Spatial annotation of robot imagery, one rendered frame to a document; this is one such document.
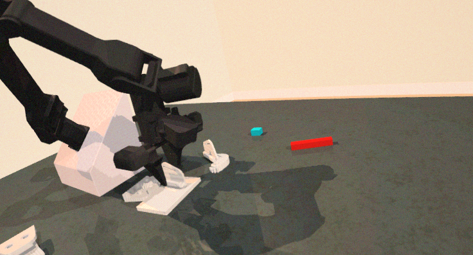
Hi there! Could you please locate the small cyan block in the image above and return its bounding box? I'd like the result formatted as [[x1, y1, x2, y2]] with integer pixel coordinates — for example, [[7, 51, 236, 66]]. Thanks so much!
[[251, 127, 263, 136]]

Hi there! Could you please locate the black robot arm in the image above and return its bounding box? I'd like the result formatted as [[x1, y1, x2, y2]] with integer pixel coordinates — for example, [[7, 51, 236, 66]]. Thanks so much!
[[0, 0, 203, 152]]

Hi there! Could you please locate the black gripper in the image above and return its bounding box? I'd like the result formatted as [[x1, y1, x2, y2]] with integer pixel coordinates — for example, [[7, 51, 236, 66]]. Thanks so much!
[[113, 103, 183, 186]]

